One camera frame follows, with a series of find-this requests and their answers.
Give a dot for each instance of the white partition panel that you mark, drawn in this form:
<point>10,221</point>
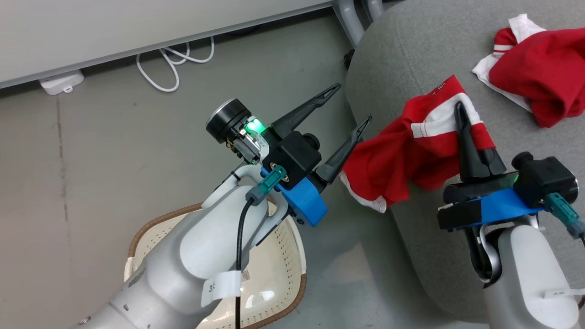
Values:
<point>137,23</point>

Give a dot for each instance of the red white shirt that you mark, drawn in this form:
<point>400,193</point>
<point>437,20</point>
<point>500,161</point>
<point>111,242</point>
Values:
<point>539,68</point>

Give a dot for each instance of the red garment white band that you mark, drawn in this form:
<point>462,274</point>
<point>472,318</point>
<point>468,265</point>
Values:
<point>388,160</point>

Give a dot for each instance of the white power adapter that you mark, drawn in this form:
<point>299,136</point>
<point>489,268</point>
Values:
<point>61,82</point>

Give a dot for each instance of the black sofa foot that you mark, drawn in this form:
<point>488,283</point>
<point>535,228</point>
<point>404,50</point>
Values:
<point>348,59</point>

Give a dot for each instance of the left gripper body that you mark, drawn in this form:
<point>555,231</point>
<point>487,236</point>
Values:
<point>231,121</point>

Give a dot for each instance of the grey fabric sofa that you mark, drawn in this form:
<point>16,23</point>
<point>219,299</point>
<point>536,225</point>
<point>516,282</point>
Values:
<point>411,55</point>

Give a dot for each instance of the cream basket brown rim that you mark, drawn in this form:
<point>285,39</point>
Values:
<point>279,274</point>

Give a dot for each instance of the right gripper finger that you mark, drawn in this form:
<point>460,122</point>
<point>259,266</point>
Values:
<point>468,151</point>
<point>493,162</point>

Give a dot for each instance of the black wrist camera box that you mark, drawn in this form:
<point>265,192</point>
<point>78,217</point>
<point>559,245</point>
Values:
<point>546,183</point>
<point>292,160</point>

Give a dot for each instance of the grey partition foot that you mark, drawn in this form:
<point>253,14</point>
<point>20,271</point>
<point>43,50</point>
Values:
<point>374,8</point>
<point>349,20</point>

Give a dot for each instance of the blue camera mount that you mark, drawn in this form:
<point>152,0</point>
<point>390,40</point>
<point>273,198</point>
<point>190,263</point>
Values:
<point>507,205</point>
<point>304,201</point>

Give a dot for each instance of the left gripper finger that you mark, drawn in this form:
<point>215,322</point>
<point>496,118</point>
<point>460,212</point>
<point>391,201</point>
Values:
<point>306,109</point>
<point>343,151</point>

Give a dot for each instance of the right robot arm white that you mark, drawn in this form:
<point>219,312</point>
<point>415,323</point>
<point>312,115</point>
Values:
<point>525,274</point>

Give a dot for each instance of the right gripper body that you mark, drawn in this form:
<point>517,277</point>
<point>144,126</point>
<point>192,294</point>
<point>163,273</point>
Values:
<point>459,214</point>

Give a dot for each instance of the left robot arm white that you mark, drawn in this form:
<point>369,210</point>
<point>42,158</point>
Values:
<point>192,256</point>

